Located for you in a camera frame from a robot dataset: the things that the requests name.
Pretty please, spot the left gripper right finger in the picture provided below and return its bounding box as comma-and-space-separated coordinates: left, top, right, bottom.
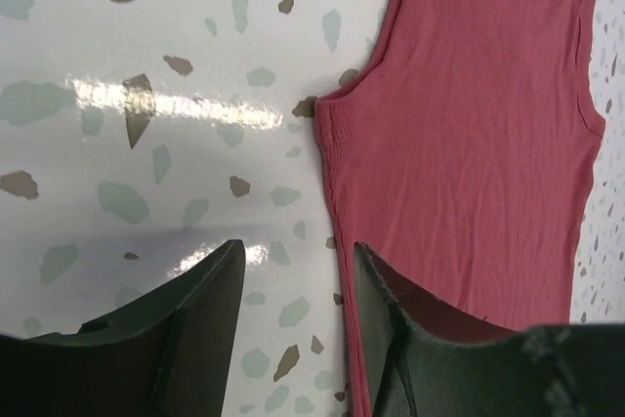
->
354, 243, 624, 416

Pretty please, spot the red tank top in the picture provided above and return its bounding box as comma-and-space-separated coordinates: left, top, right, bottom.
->
315, 0, 604, 416

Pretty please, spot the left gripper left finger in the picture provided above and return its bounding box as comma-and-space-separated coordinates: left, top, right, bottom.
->
1, 240, 245, 416

